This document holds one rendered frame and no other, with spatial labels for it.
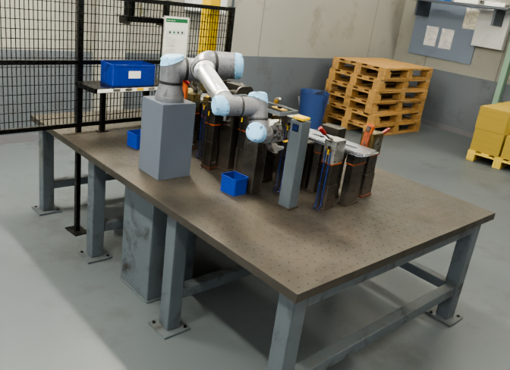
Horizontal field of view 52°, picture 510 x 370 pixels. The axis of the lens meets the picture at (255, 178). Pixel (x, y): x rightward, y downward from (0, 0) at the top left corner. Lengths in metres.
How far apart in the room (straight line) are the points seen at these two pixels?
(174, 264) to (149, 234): 0.30
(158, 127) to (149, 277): 0.82
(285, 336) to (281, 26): 5.61
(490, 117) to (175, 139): 5.10
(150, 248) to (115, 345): 0.51
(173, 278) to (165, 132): 0.73
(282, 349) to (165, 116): 1.26
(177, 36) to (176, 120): 1.21
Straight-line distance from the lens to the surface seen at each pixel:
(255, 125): 1.97
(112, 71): 3.31
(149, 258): 2.85
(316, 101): 7.19
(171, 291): 2.65
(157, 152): 2.70
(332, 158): 2.53
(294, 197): 2.54
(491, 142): 7.18
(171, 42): 3.76
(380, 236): 2.46
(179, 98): 2.69
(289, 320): 2.01
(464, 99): 8.77
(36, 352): 2.71
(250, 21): 6.84
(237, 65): 2.32
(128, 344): 2.71
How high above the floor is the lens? 1.67
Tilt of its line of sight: 20 degrees down
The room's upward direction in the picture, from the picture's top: 8 degrees clockwise
